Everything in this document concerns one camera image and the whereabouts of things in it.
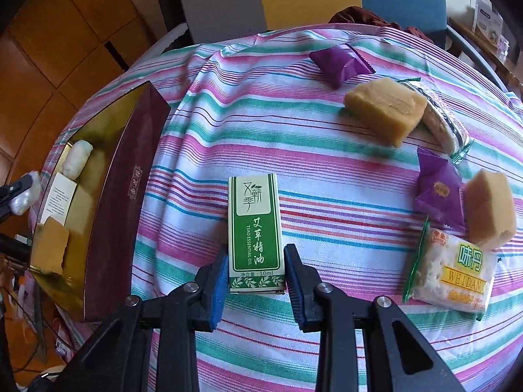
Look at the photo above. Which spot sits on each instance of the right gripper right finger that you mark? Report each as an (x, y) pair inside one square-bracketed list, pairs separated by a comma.
[(301, 281)]

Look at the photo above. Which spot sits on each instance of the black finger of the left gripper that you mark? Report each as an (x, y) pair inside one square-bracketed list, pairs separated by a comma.
[(9, 192)]

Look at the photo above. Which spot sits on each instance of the dark striped cracker packet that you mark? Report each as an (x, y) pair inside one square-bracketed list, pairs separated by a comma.
[(442, 123)]

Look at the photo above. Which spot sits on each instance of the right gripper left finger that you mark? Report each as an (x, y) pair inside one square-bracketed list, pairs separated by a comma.
[(213, 284)]

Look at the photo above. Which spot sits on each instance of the tan sponge cake block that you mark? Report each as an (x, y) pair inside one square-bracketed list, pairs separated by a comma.
[(388, 108)]

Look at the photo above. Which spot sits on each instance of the striped bed sheet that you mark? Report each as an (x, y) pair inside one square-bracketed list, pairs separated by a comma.
[(259, 104)]

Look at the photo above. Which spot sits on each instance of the purple snack packet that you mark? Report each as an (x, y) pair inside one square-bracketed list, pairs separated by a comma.
[(340, 63), (439, 190)]

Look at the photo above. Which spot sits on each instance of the gold tin box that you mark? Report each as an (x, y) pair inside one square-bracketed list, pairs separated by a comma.
[(103, 217)]

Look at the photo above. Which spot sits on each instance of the white towel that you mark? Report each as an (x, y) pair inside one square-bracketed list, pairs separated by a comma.
[(76, 159)]

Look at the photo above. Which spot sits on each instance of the dark red cloth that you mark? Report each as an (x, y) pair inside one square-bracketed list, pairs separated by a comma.
[(359, 15)]

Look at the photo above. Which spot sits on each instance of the white product box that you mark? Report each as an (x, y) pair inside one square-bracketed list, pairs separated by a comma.
[(487, 24)]

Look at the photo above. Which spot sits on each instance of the cream ointment box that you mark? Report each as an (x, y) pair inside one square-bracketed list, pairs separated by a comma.
[(58, 201)]

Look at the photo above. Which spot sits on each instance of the wooden side desk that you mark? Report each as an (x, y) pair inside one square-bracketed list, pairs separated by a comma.
[(499, 70)]

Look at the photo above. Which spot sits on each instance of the Weidan cracker packet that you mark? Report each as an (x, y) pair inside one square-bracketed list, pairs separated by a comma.
[(449, 272)]

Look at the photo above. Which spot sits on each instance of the small green essential oil box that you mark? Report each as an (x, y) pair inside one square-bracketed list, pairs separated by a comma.
[(256, 250)]

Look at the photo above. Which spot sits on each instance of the grey yellow blue chair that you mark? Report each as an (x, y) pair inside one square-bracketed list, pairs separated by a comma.
[(306, 0)]

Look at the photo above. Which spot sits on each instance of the small white ball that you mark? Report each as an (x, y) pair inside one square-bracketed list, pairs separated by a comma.
[(23, 201)]

